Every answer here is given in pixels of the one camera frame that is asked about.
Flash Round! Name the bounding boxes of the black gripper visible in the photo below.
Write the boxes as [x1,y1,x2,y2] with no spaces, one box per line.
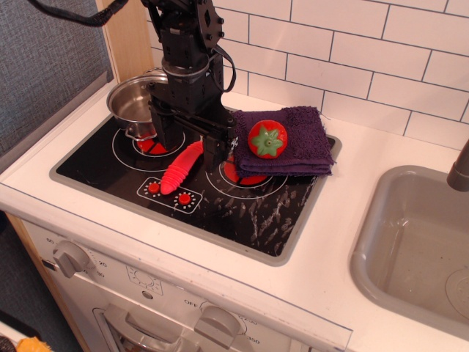
[147,65,235,172]

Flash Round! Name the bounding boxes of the red toy strawberry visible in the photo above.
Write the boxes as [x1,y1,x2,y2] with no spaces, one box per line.
[248,120,288,159]

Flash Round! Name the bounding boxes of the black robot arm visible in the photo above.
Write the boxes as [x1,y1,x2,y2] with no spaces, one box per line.
[143,1,237,172]

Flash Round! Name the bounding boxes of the right red stove knob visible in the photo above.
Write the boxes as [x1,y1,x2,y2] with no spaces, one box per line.
[177,193,192,205]

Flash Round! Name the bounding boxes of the red stove knob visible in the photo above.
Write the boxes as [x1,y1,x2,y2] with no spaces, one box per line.
[177,193,192,205]
[147,182,160,194]

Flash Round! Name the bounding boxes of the left red stove knob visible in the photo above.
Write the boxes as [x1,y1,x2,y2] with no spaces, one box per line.
[147,182,160,194]

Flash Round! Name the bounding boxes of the silver pan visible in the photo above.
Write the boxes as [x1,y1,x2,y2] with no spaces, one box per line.
[107,67,168,142]

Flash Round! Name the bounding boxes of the black toy stovetop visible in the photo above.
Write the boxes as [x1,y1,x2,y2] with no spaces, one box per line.
[50,117,326,266]

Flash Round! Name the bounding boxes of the purple folded towel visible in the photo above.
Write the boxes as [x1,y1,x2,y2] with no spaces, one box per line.
[233,106,334,177]

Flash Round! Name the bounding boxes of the grey timer knob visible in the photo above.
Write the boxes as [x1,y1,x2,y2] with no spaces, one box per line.
[53,241,89,278]

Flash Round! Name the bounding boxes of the grey oven knob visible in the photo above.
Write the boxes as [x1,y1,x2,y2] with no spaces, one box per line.
[194,306,241,349]

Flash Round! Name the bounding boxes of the grey sink basin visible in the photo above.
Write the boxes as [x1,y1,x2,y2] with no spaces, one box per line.
[350,166,468,340]

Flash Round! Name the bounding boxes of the yellow object at corner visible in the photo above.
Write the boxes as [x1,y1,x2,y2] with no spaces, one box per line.
[16,337,52,352]

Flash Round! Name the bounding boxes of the grey faucet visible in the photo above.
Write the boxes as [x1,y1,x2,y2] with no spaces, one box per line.
[446,140,469,192]

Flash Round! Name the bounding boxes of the red handled silver spoon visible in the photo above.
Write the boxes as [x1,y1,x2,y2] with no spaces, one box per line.
[160,141,204,195]

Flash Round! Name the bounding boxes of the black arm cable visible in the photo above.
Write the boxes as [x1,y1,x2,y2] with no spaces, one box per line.
[27,0,129,27]

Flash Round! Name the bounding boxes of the grey oven door handle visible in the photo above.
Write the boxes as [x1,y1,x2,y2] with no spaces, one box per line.
[103,304,182,351]

